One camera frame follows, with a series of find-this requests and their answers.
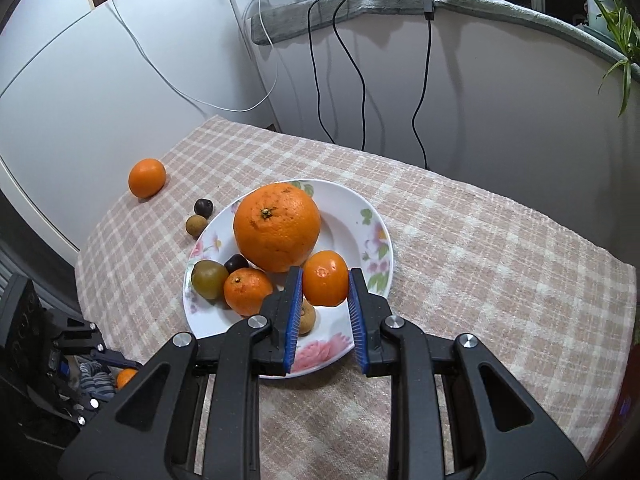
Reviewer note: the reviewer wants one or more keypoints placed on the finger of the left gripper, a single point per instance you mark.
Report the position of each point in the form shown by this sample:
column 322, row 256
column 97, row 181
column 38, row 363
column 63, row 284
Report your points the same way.
column 114, row 359

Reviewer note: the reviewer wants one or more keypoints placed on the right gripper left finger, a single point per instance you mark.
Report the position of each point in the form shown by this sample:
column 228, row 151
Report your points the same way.
column 193, row 410

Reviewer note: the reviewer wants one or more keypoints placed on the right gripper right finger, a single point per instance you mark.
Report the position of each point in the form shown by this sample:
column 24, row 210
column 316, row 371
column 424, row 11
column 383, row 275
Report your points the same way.
column 455, row 410

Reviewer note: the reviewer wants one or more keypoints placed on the stemmed mandarin orange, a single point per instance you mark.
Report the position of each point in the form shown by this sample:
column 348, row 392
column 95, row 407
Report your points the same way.
column 124, row 376

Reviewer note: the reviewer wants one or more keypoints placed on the green-brown round fruit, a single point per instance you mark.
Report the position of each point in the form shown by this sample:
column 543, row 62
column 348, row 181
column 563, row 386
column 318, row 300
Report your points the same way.
column 208, row 278

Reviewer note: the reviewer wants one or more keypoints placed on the medium mandarin orange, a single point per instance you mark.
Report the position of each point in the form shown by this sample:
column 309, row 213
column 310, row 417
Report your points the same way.
column 245, row 290

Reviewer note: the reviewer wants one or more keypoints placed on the tan longan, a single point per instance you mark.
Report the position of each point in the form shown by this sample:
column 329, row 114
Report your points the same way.
column 308, row 317
column 195, row 225

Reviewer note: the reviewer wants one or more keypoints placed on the small oval mandarin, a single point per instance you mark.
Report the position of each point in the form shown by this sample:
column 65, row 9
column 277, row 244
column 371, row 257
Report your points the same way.
column 325, row 279

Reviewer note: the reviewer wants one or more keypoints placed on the pink plaid tablecloth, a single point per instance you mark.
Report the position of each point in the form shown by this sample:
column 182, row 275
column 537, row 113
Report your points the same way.
column 557, row 310

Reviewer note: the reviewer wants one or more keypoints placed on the dark purple fruit in plate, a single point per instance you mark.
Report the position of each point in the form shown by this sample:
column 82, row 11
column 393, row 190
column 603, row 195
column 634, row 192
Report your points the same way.
column 236, row 262

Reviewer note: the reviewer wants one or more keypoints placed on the tan longan beside purple fruit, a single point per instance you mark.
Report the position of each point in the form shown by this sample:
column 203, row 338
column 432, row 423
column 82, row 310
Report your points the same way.
column 195, row 225

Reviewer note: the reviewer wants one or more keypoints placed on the dark purple fruit on cloth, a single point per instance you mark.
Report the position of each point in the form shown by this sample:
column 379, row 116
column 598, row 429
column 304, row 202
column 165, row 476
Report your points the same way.
column 203, row 207

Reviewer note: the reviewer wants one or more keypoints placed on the large orange on cloth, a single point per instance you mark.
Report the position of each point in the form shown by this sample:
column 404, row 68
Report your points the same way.
column 146, row 178

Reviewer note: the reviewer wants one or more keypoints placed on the large orange in plate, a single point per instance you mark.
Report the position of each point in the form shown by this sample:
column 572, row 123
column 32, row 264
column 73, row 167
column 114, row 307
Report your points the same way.
column 276, row 227

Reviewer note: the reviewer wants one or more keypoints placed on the floral white plate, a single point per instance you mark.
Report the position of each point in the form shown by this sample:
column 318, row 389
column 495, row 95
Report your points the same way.
column 350, row 226

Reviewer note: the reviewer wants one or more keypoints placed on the potted spider plant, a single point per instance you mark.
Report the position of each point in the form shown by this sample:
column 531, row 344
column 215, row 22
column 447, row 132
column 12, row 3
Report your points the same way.
column 612, row 20

